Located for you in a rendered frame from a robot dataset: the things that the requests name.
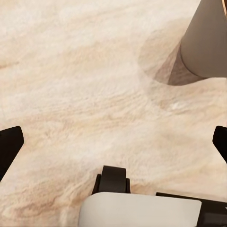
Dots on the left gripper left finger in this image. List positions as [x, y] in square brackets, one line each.
[11, 141]

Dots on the trash can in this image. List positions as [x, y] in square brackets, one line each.
[203, 49]

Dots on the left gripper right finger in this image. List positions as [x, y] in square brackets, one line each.
[220, 140]

